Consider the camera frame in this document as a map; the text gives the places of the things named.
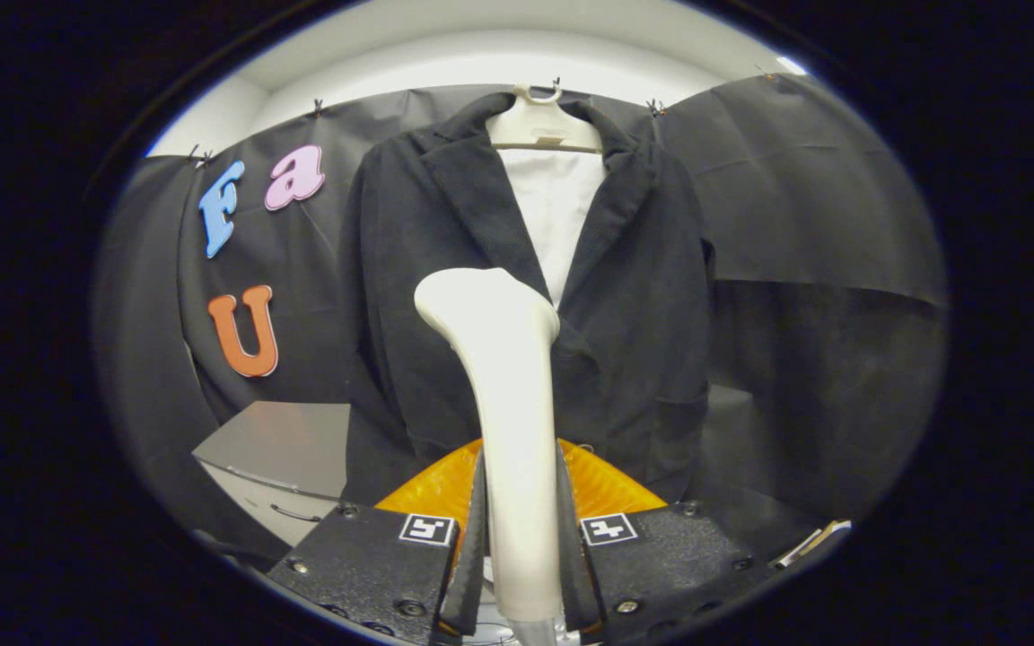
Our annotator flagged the small cardboard box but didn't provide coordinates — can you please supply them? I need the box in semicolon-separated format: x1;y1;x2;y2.
773;519;852;568

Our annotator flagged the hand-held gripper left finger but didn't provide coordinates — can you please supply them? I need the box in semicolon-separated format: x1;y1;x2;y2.
267;438;488;646

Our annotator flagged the white mannequin torso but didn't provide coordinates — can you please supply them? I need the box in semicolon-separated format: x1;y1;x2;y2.
486;83;608;306

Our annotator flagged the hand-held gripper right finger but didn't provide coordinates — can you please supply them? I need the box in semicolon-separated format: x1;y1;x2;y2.
556;438;774;643

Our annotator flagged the black backdrop cloth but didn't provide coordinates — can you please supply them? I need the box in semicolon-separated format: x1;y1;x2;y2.
95;72;949;566

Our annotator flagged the white garment steamer head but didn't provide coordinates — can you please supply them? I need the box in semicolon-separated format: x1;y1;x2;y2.
414;267;565;646

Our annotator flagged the grey drawer cabinet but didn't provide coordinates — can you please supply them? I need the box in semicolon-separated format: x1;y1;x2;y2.
192;401;352;548

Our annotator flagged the black suit jacket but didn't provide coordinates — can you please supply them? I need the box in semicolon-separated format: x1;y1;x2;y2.
339;90;715;508

